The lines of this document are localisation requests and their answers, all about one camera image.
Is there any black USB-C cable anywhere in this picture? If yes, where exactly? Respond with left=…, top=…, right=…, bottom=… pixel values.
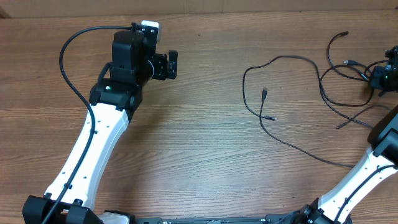
left=259, top=86, right=392, bottom=169

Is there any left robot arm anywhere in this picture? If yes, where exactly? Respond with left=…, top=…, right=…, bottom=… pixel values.
left=22, top=21, right=178, bottom=223

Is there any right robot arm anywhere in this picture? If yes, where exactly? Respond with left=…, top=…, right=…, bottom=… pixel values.
left=280, top=108, right=397, bottom=224

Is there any left camera black cable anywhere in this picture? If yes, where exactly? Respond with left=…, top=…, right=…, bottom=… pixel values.
left=42, top=26, right=134, bottom=224

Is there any camera black cable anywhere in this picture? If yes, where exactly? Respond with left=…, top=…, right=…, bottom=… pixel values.
left=273, top=164, right=398, bottom=224
left=42, top=26, right=134, bottom=224

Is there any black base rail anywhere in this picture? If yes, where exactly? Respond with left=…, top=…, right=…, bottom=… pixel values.
left=102, top=203, right=354, bottom=224

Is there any right camera black cable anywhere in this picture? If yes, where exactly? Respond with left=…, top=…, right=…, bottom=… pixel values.
left=273, top=164, right=398, bottom=224

